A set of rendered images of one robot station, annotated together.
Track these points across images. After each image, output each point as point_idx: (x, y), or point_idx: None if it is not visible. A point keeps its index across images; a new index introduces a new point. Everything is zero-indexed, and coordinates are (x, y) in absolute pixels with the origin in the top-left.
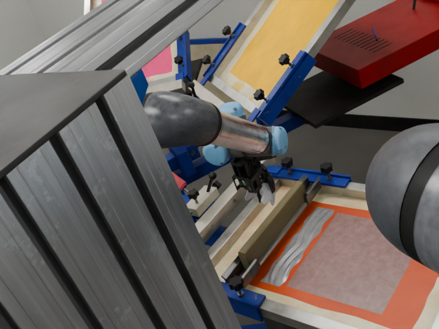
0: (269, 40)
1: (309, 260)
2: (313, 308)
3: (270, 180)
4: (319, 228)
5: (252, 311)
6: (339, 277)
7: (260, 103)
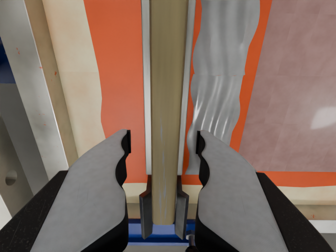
0: None
1: (258, 112)
2: (292, 190)
3: None
4: (254, 7)
5: None
6: (327, 132)
7: None
